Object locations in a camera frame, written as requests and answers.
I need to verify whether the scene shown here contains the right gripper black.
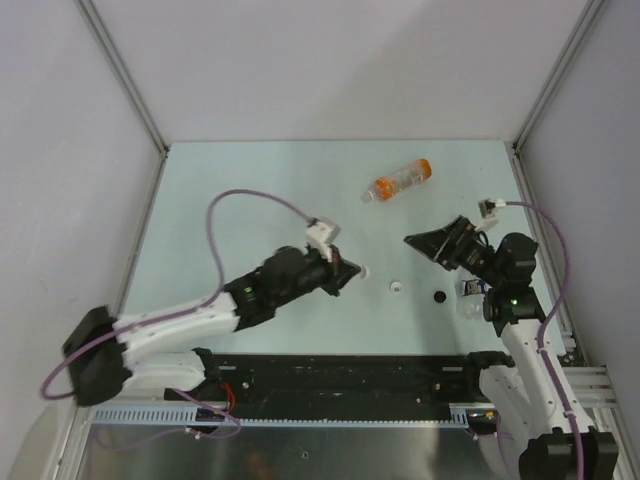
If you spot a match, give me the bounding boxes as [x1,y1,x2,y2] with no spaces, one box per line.
[403,215,504,287]

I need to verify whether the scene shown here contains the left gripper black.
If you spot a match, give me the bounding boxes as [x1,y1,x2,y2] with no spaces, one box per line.
[273,243,360,308]

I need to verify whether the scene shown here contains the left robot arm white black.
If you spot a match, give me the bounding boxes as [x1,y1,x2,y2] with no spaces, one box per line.
[62,246,361,407]

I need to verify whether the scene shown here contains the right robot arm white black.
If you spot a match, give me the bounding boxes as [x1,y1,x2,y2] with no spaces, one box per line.
[404,216,619,479]

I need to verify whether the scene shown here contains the black bottle cap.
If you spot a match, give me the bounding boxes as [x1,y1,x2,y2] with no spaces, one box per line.
[433,290,447,304]

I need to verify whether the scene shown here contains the orange label bottle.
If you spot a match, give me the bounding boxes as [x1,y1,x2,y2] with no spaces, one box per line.
[361,159,432,203]

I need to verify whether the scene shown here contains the blue label water bottle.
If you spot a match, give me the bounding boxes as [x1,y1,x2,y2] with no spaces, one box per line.
[457,277,488,320]

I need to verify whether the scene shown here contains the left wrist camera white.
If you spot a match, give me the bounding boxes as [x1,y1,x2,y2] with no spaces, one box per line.
[305,217,341,263]

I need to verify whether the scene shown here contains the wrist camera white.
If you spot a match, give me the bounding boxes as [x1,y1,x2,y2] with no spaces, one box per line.
[305,217,341,263]
[477,199,507,232]

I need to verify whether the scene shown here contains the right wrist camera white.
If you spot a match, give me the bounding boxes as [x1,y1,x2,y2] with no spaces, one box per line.
[477,199,507,232]

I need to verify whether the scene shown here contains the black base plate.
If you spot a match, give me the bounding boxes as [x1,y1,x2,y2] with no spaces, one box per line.
[162,352,589,421]

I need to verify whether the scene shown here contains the grey slotted cable duct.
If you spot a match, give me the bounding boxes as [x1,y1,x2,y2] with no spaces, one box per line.
[91,404,495,429]

